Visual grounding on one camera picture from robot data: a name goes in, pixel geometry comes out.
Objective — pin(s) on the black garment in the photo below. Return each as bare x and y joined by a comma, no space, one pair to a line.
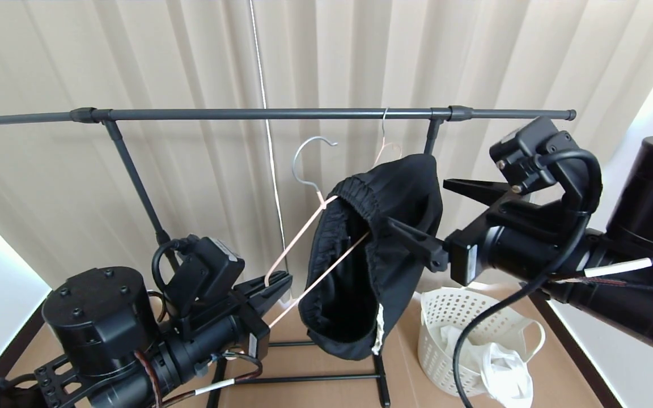
406,187

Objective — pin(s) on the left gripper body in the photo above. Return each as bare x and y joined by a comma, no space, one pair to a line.
207,345

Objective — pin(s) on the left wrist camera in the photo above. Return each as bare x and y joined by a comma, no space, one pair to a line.
213,266

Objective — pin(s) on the pink clothes hanger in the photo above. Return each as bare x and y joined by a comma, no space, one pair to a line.
384,127
304,226

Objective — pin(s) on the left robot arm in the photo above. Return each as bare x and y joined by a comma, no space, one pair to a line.
100,317

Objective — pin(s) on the white laundry basket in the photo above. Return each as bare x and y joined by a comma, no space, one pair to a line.
445,306

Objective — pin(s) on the beige curtain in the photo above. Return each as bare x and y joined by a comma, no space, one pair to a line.
134,56

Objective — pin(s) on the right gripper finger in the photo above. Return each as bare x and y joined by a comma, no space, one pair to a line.
485,191
423,246

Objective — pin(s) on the white garment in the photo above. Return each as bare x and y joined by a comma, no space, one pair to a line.
502,374

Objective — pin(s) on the black clothes rack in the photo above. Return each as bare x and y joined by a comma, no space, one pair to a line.
247,114

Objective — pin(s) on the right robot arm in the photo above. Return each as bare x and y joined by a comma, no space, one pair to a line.
649,192

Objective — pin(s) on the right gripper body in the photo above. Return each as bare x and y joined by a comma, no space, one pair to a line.
530,252

